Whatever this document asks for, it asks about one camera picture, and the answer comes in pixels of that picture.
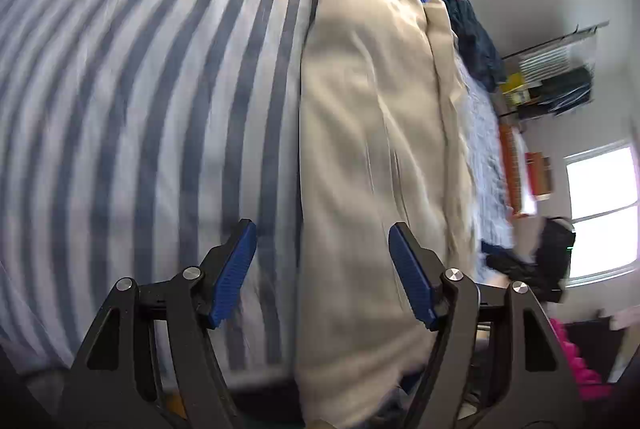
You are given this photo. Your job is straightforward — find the cream and blue jacket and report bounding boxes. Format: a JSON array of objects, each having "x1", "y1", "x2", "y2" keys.
[{"x1": 292, "y1": 0, "x2": 483, "y2": 429}]

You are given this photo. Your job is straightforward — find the striped hanging cloth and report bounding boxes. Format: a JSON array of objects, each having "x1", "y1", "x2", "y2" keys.
[{"x1": 517, "y1": 46, "x2": 571, "y2": 82}]

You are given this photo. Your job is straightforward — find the window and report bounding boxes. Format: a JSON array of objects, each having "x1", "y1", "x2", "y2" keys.
[{"x1": 565, "y1": 140, "x2": 640, "y2": 287}]

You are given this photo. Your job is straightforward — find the dark hanging clothes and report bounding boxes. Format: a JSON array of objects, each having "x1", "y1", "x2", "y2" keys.
[{"x1": 537, "y1": 64, "x2": 596, "y2": 115}]

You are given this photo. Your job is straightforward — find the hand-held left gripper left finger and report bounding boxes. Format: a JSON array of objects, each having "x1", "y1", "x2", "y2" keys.
[{"x1": 57, "y1": 218, "x2": 258, "y2": 429}]

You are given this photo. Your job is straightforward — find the pile of dark folded clothes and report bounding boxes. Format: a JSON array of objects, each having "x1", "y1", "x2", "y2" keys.
[{"x1": 442, "y1": 0, "x2": 503, "y2": 92}]

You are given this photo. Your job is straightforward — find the black clothes rack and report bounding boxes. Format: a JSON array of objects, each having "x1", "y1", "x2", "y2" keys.
[{"x1": 500, "y1": 20, "x2": 611, "y2": 122}]

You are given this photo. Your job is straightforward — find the pink cloth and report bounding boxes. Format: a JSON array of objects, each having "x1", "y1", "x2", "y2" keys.
[{"x1": 550, "y1": 316, "x2": 613, "y2": 402}]

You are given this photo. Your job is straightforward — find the blue white striped blanket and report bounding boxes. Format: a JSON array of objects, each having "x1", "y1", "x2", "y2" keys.
[{"x1": 0, "y1": 0, "x2": 516, "y2": 390}]

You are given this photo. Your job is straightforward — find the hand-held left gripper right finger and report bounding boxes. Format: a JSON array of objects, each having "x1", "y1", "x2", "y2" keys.
[{"x1": 387, "y1": 221, "x2": 586, "y2": 429}]

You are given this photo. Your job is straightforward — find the orange covered table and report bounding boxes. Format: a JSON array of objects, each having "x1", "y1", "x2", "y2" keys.
[{"x1": 497, "y1": 123, "x2": 538, "y2": 217}]

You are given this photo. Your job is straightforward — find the yellow box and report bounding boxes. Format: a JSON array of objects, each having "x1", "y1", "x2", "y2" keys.
[{"x1": 502, "y1": 73, "x2": 532, "y2": 107}]

